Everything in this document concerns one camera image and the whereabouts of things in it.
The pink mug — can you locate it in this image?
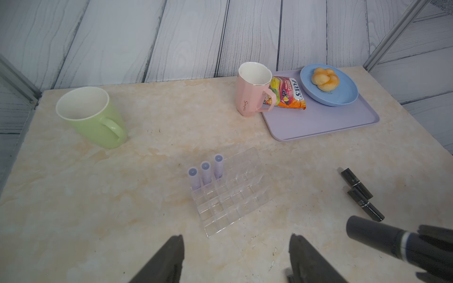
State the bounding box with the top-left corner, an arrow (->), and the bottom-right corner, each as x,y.
235,62 -> 277,116

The green mug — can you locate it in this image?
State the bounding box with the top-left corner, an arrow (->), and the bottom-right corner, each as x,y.
55,87 -> 127,149

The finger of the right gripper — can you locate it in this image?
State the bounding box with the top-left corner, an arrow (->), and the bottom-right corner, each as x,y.
416,271 -> 453,283
418,225 -> 453,248

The colourful snack bag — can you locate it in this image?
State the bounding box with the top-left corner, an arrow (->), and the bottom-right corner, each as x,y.
269,76 -> 306,110

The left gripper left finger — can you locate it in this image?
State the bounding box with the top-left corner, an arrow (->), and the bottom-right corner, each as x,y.
130,235 -> 185,283

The clear acrylic lipstick organizer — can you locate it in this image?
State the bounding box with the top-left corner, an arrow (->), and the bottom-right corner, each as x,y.
187,147 -> 277,237

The black lipstick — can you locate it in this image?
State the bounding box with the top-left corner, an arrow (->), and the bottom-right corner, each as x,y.
348,188 -> 385,222
346,215 -> 453,280
340,168 -> 373,199

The lavender lipstick tube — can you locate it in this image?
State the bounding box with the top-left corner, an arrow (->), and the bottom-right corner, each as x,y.
188,167 -> 202,191
214,154 -> 224,179
201,161 -> 212,185

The bread roll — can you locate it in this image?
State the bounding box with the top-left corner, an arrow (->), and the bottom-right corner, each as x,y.
311,67 -> 340,93

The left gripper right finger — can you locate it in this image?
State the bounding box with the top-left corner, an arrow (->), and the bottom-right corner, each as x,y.
287,234 -> 347,283

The lavender tray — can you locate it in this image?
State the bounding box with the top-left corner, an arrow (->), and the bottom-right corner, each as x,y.
261,68 -> 381,142

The right frame post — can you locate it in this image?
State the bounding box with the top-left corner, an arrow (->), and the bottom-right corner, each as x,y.
363,0 -> 430,71

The blue plate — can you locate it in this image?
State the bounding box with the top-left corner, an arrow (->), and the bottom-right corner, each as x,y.
300,64 -> 359,107

